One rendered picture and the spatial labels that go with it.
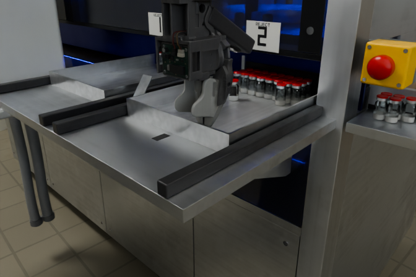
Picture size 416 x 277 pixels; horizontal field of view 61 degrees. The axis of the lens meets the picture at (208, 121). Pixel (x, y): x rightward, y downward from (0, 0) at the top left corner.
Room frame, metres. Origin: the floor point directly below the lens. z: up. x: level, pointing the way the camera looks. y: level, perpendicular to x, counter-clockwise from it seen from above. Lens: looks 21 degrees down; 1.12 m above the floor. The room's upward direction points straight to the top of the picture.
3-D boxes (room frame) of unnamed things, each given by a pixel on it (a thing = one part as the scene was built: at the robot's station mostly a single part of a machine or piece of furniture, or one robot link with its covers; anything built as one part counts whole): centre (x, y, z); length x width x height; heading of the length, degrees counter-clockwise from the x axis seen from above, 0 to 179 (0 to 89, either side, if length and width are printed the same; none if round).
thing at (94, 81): (0.92, 0.20, 0.90); 0.34 x 0.26 x 0.04; 137
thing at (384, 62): (0.57, -0.28, 0.99); 0.04 x 0.04 x 0.04; 47
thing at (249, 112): (0.69, -0.05, 0.90); 0.34 x 0.26 x 0.04; 137
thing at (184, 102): (0.53, 0.03, 0.95); 0.06 x 0.03 x 0.09; 137
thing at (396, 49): (0.61, -0.32, 0.99); 0.08 x 0.07 x 0.07; 137
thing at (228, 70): (0.52, -0.01, 0.99); 0.05 x 0.02 x 0.09; 47
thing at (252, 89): (0.77, -0.13, 0.90); 0.18 x 0.02 x 0.05; 47
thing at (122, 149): (0.76, 0.12, 0.87); 0.70 x 0.48 x 0.02; 47
